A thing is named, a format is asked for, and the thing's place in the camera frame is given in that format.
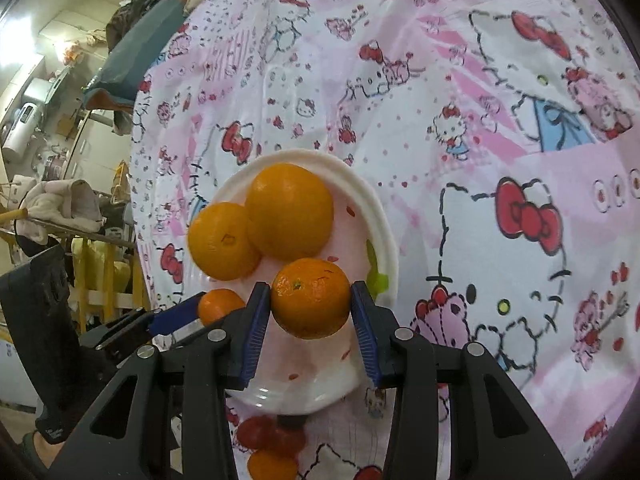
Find pink cartoon cat printed blanket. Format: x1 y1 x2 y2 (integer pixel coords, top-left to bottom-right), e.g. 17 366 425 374
127 0 640 480

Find yellow bag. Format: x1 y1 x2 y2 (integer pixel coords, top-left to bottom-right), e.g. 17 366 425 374
71 237 135 311

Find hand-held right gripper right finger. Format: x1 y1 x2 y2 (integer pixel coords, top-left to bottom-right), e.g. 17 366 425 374
351 280 573 480

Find white water heater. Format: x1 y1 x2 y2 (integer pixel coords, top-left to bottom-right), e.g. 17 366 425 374
0 101 47 162

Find medium orange with brown mark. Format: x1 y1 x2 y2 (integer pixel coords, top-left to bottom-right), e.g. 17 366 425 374
187 202 263 281

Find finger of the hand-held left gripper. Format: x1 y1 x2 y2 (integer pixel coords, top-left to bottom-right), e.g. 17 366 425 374
80 307 156 353
147 296 208 341

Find small orange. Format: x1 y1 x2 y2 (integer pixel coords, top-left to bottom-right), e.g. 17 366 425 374
197 288 246 326

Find small mandarin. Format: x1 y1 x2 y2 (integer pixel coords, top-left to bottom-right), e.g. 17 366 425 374
247 450 300 480

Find medium orange with green stem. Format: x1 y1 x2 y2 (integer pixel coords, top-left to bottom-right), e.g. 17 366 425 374
270 258 352 340

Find red cherry tomato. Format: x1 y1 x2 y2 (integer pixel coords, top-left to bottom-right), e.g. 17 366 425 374
270 425 307 459
235 415 277 454

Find pale pink towel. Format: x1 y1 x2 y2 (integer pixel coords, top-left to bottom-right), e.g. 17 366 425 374
20 179 104 234

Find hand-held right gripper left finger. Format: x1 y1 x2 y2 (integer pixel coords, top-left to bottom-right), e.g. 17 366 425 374
47 282 271 480

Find large round orange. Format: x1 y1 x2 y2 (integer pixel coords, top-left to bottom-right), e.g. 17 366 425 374
244 162 335 262

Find blue cloth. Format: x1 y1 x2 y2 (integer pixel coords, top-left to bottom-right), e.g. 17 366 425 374
82 0 190 107

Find wooden rail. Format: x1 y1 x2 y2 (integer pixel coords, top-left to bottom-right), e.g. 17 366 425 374
0 209 137 250

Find dark slipper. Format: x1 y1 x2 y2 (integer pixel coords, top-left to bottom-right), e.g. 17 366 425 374
20 432 52 469

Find white floral plate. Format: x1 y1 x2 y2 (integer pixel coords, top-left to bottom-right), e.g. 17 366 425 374
182 149 399 416

